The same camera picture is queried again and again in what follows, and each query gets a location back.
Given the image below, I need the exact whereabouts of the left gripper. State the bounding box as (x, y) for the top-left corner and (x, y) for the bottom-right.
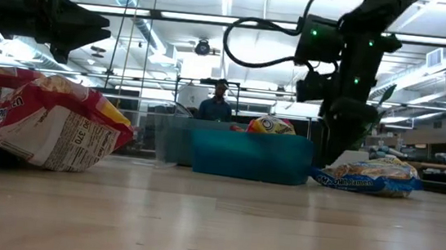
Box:
(2, 0), (115, 69)

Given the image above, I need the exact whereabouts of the person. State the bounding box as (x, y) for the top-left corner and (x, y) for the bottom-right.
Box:
(197, 77), (236, 123)

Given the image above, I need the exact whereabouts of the green artificial succulent plant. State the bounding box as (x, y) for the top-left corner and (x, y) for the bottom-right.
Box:
(362, 81), (399, 155)

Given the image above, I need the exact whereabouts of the orange Maruchan ramen pack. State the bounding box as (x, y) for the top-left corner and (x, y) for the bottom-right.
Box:
(245, 113), (298, 139)

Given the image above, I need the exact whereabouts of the round black ceiling camera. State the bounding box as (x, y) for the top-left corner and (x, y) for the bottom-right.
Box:
(193, 38), (213, 57)

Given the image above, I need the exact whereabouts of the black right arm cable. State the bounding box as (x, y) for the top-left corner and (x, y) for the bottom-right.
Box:
(220, 0), (328, 76)

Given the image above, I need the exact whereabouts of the large teal plastic bin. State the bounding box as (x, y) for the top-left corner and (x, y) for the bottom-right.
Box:
(151, 114), (248, 173)

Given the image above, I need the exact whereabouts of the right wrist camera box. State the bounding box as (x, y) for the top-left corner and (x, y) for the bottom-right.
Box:
(293, 68), (336, 107)

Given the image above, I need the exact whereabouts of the dark thin hanging cable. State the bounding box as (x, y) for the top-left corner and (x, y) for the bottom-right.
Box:
(105, 0), (136, 79)

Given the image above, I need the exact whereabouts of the small teal plastic bin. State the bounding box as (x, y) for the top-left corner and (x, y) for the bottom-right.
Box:
(187, 124), (316, 188)

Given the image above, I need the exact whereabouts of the black overhead frame bar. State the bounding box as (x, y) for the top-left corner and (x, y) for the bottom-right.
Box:
(69, 0), (446, 48)

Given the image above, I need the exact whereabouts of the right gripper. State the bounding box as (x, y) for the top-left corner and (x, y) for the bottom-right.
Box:
(314, 93), (381, 172)

